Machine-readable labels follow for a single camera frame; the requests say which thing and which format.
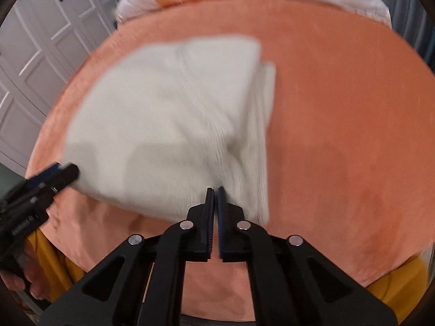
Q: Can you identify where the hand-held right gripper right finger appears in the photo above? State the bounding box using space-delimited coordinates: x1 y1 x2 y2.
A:
217 186 399 326

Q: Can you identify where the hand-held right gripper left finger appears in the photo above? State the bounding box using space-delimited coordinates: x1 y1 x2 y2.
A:
41 187 216 326

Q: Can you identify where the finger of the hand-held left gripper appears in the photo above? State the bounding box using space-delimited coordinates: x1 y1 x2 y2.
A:
47 164 81 193
25 164 64 189

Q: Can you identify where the cream knit sweater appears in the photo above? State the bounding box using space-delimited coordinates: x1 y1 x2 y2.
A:
64 36 278 225

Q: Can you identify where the person's left hand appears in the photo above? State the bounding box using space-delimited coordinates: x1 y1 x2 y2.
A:
0 241 52 301

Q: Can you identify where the white panelled wardrobe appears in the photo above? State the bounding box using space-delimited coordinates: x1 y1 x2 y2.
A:
0 0 122 174

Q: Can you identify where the orange plush blanket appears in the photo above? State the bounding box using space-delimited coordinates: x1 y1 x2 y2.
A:
25 0 435 322

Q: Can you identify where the person's yellow garment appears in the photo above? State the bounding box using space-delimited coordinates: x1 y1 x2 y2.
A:
25 229 431 326

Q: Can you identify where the grey curtain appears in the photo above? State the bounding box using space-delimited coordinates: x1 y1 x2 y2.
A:
383 0 435 62

